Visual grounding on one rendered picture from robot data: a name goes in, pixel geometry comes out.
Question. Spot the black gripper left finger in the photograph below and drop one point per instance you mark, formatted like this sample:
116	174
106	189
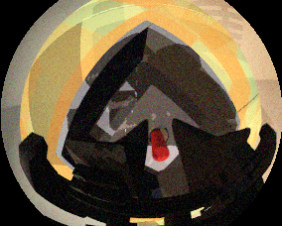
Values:
127	155

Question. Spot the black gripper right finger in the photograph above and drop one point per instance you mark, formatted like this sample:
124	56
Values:
201	151

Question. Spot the red peg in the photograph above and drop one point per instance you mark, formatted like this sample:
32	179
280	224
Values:
159	147

